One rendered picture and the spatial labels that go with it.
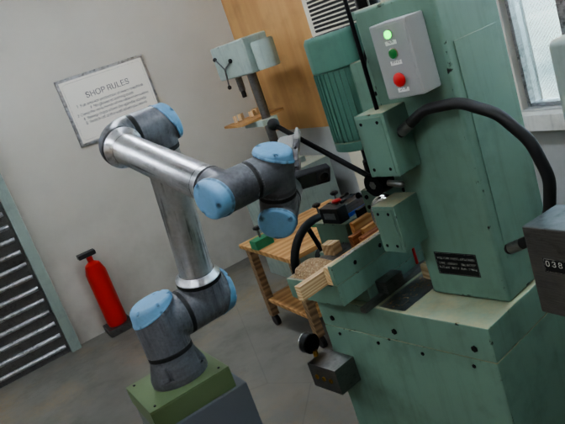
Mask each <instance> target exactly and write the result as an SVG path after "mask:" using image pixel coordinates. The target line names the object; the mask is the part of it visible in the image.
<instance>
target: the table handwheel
mask: <svg viewBox="0 0 565 424"><path fill-rule="evenodd" d="M320 220H322V218H321V215H320V213H318V214H316V215H312V216H311V217H309V218H308V219H307V220H306V221H305V222H304V223H303V224H302V225H301V226H300V227H299V229H298V231H297V233H296V235H295V237H294V239H293V244H292V248H291V256H290V261H291V269H292V272H293V274H294V273H295V268H296V267H297V266H299V251H300V247H301V244H302V241H303V238H304V236H305V234H306V233H307V232H308V233H309V235H310V237H311V238H312V240H313V241H314V244H315V245H316V246H317V248H318V249H317V250H316V253H315V257H320V254H319V253H320V252H321V251H323V250H322V247H321V243H320V242H319V240H318V239H317V237H316V235H315V234H314V232H313V231H312V229H311V227H312V226H313V225H315V223H317V222H318V221H320Z"/></svg>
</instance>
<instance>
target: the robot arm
mask: <svg viewBox="0 0 565 424"><path fill-rule="evenodd" d="M182 135H183V127H182V122H181V120H180V119H179V117H178V115H177V113H176V112H175V111H174V110H173V109H172V108H171V107H170V106H169V105H167V104H165V103H157V104H154V105H149V106H148V107H146V108H144V109H140V110H138V111H135V112H133V113H130V114H126V115H125V116H121V117H118V118H117V119H115V120H113V121H112V122H110V123H109V124H108V125H107V126H106V127H105V128H104V129H103V131H102V133H101V135H100V137H99V141H98V147H99V151H100V153H101V156H102V157H103V159H104V160H105V161H106V162H107V163H108V164H110V165H112V166H114V167H117V168H128V167H129V168H131V169H133V170H135V171H137V172H140V173H142V174H144V175H146V176H147V177H149V178H150V181H151V184H152V187H153V190H154V193H155V196H156V201H157V203H158V206H159V210H160V212H161V217H162V220H163V223H164V226H165V228H166V233H167V236H168V239H169V242H170V245H171V248H172V253H173V256H174V258H175V261H176V265H177V269H178V272H179V274H178V275H177V277H176V279H175V282H176V286H177V289H176V290H174V291H173V292H171V291H170V290H168V289H162V290H161V291H156V292H154V293H152V294H149V295H147V296H146V297H144V298H143V299H142V300H140V301H138V302H137V303H136V304H135V305H134V306H133V307H132V309H131V311H130V313H129V317H130V319H131V322H132V325H133V328H134V330H135V333H136V335H137V337H138V338H139V340H140V344H141V346H142V347H143V350H144V352H145V355H146V357H147V359H148V361H149V363H150V381H151V384H152V386H153V388H154V390H156V391H160V392H163V391H170V390H175V389H178V388H180V387H183V386H184V385H186V384H189V383H190V382H192V381H194V380H195V379H196V378H197V377H199V376H200V375H201V374H202V373H203V372H204V371H205V369H206V368H207V367H208V361H207V359H206V357H205V356H204V354H203V353H202V352H201V351H200V350H199V349H198V348H197V347H196V346H195V345H194V344H193V342H192V339H191V337H190V335H191V334H192V333H194V332H195V331H197V330H199V329H200V328H202V327H204V326H206V325H207V324H208V323H210V322H211V321H214V320H215V319H217V318H219V317H220V316H222V315H224V314H226V313H227V312H228V311H229V310H231V309H232V308H233V307H234V306H235V303H236V299H237V296H236V290H235V286H234V284H233V281H232V279H231V278H230V276H228V275H227V272H226V271H225V270H224V269H222V268H219V267H218V266H217V265H215V264H213V263H211V259H210V255H209V250H208V248H207V244H206V241H205V238H204V234H203V229H202V226H201V223H200V219H199V217H198V212H197V208H196V205H195V202H194V200H195V201H196V204H197V206H198V207H199V209H200V210H201V211H202V212H203V213H204V214H205V215H206V216H207V217H209V218H210V219H213V220H218V219H221V218H223V217H226V216H229V215H231V214H232V213H233V212H235V211H236V210H238V209H241V208H243V207H245V206H247V205H248V204H251V203H253V202H255V201H257V200H259V206H260V214H259V215H258V218H257V220H258V226H259V228H260V230H261V231H262V232H263V233H264V234H265V235H267V236H270V237H272V238H277V239H280V238H285V237H288V236H290V235H292V234H293V232H294V231H295V229H296V226H297V225H298V212H299V208H300V203H301V198H302V193H303V189H306V188H310V187H313V186H316V185H319V184H322V183H327V182H329V181H330V166H329V165H328V164H326V163H324V164H321V165H318V166H315V167H310V168H307V169H304V170H301V159H300V158H298V157H299V154H300V138H301V132H300V130H299V129H298V127H296V128H295V131H294V134H292V135H286V136H283V137H280V138H279V139H278V141H277V142H273V141H272V142H264V143H261V144H259V145H257V146H255V147H254V148H253V150H252V153H251V154H252V155H253V157H252V158H250V159H248V160H245V161H243V162H242V163H239V164H237V165H235V166H233V167H230V168H228V169H223V168H221V167H217V166H212V165H209V164H207V163H205V162H201V161H199V160H197V159H194V158H192V157H190V156H186V155H183V154H182V153H181V151H180V148H179V147H180V144H179V141H178V139H179V138H181V136H182Z"/></svg>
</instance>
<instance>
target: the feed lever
mask: <svg viewBox="0 0 565 424"><path fill-rule="evenodd" d="M267 127H268V129H269V130H280V131H282V133H284V134H286V135H292V134H294V133H293V132H292V131H291V130H288V129H286V128H284V127H282V126H281V125H280V124H279V121H278V120H277V119H274V118H273V119H269V120H268V122H267ZM300 142H301V143H303V144H305V145H306V146H309V147H310V148H312V149H314V150H316V151H318V152H320V153H321V154H323V155H325V156H327V157H329V158H330V159H332V160H334V161H336V162H339V163H340V164H341V165H343V166H345V167H348V168H349V169H351V170H352V171H354V172H357V173H358V174H360V175H362V176H363V177H364V185H365V188H366V190H367V191H368V192H369V193H370V194H371V195H373V196H376V197H377V196H380V195H382V194H383V193H386V192H387V191H388V190H389V189H391V188H392V187H398V188H402V187H404V185H405V183H404V181H398V180H394V177H376V178H373V177H372V175H371V173H369V172H366V171H364V170H362V169H361V168H359V167H357V166H355V165H353V164H351V163H349V162H348V161H346V160H344V159H342V158H340V157H338V156H337V155H335V154H333V153H331V152H329V151H327V150H326V149H324V148H322V147H320V146H317V145H316V144H315V143H313V142H311V141H309V140H306V139H304V138H303V137H302V136H301V138H300Z"/></svg>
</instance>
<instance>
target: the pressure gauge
mask: <svg viewBox="0 0 565 424"><path fill-rule="evenodd" d="M298 348H299V350H300V351H301V352H305V353H308V354H313V355H314V357H318V356H319V354H318V351H317V350H318V348H319V338H318V336H317V335H316V334H314V333H310V332H308V331H306V332H304V333H302V334H301V336H300V337H299V339H298Z"/></svg>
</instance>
